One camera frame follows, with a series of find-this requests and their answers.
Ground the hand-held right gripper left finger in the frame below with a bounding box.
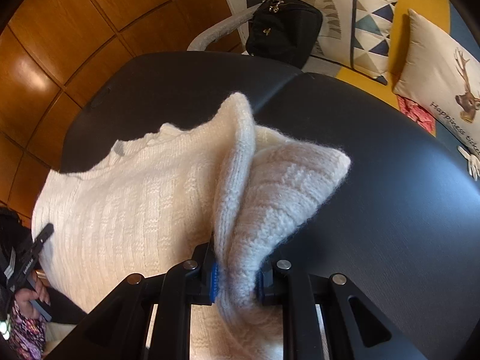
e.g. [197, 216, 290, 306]
[47, 242, 226, 360]

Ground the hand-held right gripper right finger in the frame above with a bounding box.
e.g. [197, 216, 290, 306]
[255, 259, 428, 360]

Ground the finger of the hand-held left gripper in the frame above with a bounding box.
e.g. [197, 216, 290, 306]
[33, 223, 55, 250]

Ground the cream knit sweater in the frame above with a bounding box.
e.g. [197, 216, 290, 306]
[32, 92, 351, 360]

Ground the person's left forearm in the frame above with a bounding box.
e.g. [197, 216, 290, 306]
[0, 300, 47, 360]

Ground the person's left hand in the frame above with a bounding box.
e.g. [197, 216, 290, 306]
[15, 272, 51, 316]

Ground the wooden panelled wardrobe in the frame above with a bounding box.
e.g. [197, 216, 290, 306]
[0, 0, 248, 214]

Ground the coral pink cloth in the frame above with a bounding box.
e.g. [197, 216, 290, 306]
[397, 95, 436, 132]

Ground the white glove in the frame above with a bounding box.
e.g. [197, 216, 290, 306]
[457, 145, 480, 181]

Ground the black handbag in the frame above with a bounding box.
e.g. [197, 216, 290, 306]
[245, 0, 323, 70]

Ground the deer print pillow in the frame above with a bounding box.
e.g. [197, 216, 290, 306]
[393, 8, 480, 154]

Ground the triangle pattern pillow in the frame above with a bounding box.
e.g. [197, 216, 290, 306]
[260, 0, 399, 85]

